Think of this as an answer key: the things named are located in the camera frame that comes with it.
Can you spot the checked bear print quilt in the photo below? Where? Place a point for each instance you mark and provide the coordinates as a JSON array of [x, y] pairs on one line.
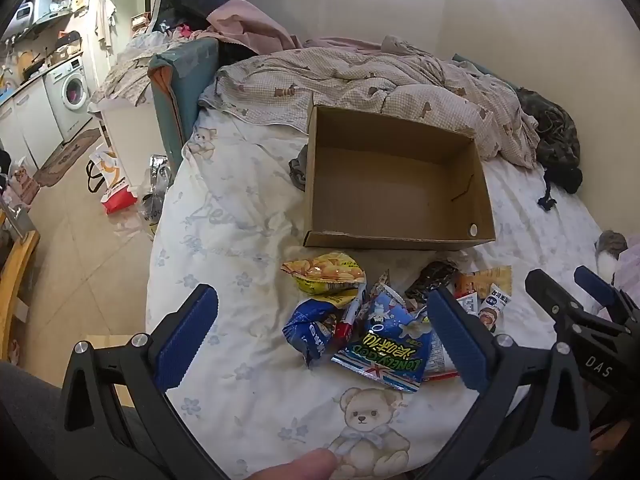
[[390, 80]]

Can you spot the person's left hand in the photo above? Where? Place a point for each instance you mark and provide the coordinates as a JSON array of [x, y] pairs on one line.
[[300, 467]]

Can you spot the dark patterned cloth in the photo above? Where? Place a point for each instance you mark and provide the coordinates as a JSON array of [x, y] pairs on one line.
[[555, 135]]

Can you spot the hanging towel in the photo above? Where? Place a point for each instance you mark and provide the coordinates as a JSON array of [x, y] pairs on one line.
[[106, 22]]

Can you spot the white washing machine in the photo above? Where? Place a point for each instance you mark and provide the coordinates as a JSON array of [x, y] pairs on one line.
[[70, 90]]

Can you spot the yellow snack bag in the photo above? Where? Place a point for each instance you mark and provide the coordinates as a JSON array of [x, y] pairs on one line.
[[325, 272]]

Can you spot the orange snack packet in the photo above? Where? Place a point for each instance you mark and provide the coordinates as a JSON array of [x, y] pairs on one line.
[[492, 277]]

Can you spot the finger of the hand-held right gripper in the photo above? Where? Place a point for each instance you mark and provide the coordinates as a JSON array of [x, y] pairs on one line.
[[550, 292], [592, 285]]

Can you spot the floral cloth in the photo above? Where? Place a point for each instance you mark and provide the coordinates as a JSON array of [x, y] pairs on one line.
[[127, 77]]

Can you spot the dark blue snack bag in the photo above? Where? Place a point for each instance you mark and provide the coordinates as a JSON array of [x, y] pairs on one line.
[[310, 327]]

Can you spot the dark brown snack packet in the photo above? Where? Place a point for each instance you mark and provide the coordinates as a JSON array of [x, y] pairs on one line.
[[432, 277]]

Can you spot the white kitchen cabinets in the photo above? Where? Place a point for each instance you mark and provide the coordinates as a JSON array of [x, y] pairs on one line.
[[25, 120]]

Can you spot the clear red-edged snack packet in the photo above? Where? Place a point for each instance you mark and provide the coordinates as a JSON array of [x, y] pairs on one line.
[[437, 360]]

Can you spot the brown floor rug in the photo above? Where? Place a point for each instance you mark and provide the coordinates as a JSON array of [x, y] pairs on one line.
[[65, 157]]

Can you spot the white side cabinet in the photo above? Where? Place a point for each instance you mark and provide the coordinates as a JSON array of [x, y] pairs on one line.
[[130, 135]]

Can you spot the teal headboard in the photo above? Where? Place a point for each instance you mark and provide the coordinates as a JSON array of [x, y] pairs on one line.
[[187, 85]]

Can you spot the grey white furry animal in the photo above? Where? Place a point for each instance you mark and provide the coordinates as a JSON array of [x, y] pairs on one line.
[[611, 252]]

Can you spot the small white snack packet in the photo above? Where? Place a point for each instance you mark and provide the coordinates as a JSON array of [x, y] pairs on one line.
[[467, 302]]

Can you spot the brown cardboard box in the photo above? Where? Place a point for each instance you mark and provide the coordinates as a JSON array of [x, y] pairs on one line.
[[390, 180]]

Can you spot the red white shopping bag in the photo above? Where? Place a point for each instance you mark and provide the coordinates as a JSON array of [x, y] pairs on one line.
[[112, 180]]

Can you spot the white bear print bedsheet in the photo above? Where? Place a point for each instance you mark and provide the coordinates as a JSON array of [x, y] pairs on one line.
[[240, 240]]

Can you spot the blue starry snack bag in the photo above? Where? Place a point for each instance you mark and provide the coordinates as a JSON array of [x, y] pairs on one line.
[[390, 350]]

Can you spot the wooden chair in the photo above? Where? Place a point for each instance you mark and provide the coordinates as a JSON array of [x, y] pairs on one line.
[[17, 270]]

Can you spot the grey cloth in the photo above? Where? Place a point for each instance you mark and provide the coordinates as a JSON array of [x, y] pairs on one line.
[[298, 167]]

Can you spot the red snack stick packet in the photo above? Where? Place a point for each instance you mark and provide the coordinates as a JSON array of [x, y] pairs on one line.
[[345, 330]]

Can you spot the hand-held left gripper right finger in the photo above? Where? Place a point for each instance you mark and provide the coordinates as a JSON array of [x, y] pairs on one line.
[[457, 340]]

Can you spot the pink cloth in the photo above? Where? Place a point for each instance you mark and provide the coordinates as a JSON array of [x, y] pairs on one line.
[[250, 25]]

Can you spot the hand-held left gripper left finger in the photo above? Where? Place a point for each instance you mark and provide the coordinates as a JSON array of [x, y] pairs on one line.
[[185, 340]]

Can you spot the clear plastic bag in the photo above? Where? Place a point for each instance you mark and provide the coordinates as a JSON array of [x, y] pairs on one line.
[[155, 195]]

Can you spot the person's grey trouser leg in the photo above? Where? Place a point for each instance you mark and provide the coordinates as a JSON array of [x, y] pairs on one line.
[[30, 420]]

